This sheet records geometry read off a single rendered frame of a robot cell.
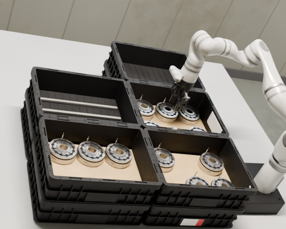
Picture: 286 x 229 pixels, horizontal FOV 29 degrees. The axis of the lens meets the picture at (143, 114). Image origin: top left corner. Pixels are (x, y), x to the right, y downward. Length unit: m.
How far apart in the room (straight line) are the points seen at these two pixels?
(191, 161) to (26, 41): 1.06
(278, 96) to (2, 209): 1.15
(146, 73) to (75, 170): 0.82
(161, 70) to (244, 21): 1.87
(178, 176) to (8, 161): 0.64
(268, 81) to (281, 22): 2.39
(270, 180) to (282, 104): 0.31
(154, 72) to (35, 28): 1.53
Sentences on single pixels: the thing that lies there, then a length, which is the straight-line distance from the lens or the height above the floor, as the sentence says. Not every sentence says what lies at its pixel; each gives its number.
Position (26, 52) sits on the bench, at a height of 0.70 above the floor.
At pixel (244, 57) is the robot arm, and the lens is 2.35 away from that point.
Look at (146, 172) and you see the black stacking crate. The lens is 1.97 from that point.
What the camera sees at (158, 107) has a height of 0.86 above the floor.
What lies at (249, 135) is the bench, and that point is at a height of 0.70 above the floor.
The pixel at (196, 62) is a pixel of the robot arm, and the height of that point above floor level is 1.16.
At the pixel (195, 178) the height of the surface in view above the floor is 0.86.
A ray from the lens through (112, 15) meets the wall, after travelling 4.02.
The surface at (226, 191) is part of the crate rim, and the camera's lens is 2.01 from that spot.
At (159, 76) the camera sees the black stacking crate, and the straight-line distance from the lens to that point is 2.62.
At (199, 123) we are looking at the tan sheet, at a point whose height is 0.83.
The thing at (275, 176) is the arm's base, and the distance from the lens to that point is 2.29.
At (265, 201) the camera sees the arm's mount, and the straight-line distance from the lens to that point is 2.33.
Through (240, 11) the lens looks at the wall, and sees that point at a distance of 4.38.
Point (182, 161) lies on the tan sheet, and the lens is 2.17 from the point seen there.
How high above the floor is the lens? 2.14
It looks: 34 degrees down
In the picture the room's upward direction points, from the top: 25 degrees clockwise
